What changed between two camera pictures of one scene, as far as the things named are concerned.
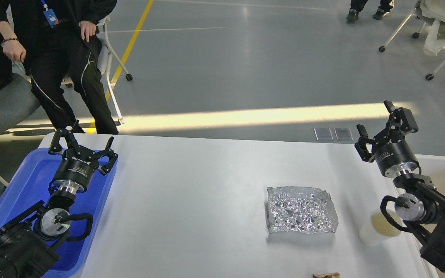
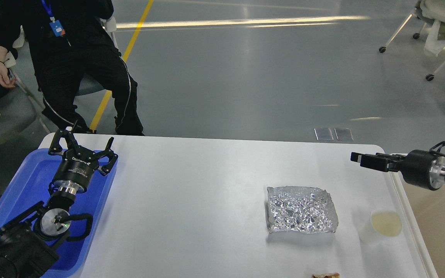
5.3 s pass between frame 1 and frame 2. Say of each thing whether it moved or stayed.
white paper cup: stayed
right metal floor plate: stayed
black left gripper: stayed
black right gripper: moved
